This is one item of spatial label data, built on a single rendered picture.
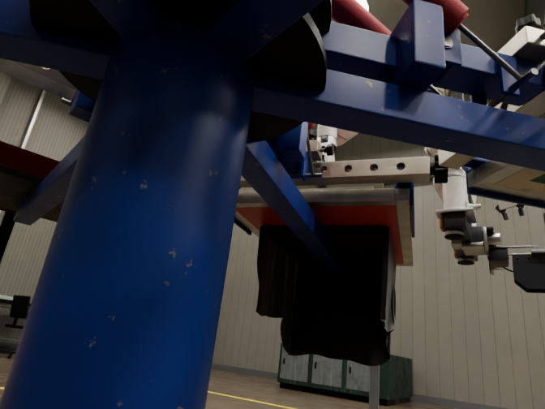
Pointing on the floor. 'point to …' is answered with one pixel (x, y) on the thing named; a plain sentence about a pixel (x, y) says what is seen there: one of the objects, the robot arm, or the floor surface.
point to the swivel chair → (19, 309)
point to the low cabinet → (345, 377)
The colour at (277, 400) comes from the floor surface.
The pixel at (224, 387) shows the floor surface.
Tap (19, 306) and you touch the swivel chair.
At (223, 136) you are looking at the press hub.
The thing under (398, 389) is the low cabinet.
